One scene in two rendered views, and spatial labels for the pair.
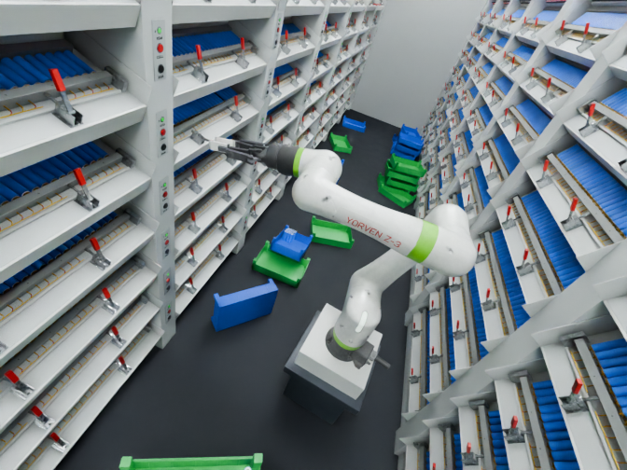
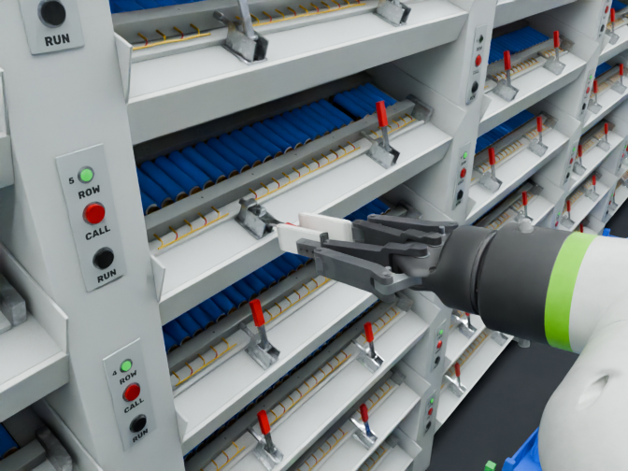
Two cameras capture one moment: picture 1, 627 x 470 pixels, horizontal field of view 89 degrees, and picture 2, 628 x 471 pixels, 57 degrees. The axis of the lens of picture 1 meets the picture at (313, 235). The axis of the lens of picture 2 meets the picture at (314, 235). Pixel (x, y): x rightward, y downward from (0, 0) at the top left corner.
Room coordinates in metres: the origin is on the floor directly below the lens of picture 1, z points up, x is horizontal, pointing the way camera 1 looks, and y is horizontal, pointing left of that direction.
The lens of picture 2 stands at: (0.48, 0.07, 1.24)
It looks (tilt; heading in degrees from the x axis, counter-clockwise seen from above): 29 degrees down; 35
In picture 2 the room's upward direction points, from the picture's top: straight up
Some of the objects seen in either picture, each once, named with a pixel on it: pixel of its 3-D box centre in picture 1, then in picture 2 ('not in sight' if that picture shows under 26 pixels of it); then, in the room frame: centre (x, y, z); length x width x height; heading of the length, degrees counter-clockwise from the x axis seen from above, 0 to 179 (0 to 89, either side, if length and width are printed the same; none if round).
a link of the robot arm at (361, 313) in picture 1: (357, 319); not in sight; (0.77, -0.26, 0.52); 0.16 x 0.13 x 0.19; 177
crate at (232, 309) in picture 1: (244, 304); not in sight; (0.97, 0.21, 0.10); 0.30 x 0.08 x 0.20; 134
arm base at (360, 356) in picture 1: (357, 348); not in sight; (0.74, -0.31, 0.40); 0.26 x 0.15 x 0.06; 70
